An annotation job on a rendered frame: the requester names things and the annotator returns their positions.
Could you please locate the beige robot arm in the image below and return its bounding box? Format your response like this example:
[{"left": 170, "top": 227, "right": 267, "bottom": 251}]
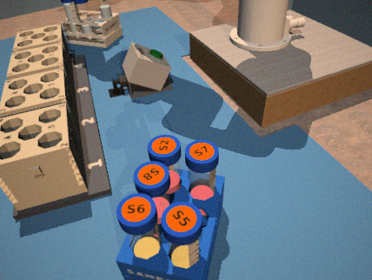
[{"left": 229, "top": 0, "right": 305, "bottom": 52}]

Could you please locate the light blue bench mat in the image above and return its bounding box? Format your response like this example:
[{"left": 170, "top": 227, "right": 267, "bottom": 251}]
[{"left": 0, "top": 6, "right": 372, "bottom": 280}]

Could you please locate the clear conical tube with red liquid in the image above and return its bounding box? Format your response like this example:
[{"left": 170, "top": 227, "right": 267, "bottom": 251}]
[{"left": 148, "top": 135, "right": 181, "bottom": 194}]

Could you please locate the blue tube rack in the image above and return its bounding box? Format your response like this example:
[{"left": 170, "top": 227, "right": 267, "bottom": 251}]
[{"left": 116, "top": 170, "right": 225, "bottom": 280}]

